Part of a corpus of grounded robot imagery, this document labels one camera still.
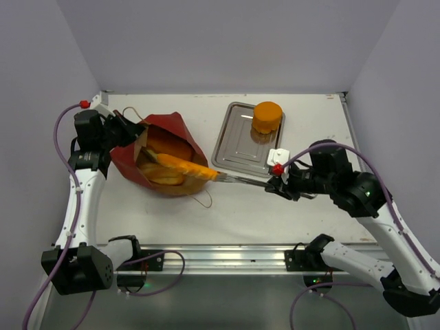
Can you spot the stainless steel tray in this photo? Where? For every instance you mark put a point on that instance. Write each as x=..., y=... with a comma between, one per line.
x=240, y=147

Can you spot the orange twisted bread stick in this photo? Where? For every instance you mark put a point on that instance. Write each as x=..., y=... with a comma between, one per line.
x=187, y=168

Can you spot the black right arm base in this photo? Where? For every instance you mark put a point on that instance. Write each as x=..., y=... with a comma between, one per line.
x=313, y=270

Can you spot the golden oval bread roll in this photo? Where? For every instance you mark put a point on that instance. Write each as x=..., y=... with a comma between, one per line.
x=159, y=174

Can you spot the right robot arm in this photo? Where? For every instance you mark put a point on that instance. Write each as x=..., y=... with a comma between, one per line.
x=409, y=279

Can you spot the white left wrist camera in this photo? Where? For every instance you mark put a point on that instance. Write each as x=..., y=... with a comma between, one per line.
x=100, y=103

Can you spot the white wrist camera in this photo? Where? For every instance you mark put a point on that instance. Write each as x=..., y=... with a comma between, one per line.
x=100, y=103
x=275, y=160

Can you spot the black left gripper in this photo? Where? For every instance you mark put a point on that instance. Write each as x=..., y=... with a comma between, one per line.
x=131, y=130

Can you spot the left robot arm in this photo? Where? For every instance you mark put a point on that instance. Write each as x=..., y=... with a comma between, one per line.
x=76, y=264

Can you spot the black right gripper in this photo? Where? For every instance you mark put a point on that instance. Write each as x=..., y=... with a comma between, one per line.
x=284, y=188

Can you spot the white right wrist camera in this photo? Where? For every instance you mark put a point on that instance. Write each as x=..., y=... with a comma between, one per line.
x=275, y=160

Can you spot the orange loaf bread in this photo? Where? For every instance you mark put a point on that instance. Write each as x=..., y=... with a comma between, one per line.
x=163, y=141

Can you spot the aluminium front rail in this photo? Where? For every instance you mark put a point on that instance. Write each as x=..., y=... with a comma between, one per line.
x=222, y=259

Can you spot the metal serving tongs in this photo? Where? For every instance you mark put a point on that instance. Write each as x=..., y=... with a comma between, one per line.
x=247, y=180

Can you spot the red paper bag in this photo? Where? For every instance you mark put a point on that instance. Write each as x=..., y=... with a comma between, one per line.
x=128, y=159

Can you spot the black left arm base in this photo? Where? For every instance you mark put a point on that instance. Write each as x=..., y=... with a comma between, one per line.
x=133, y=277

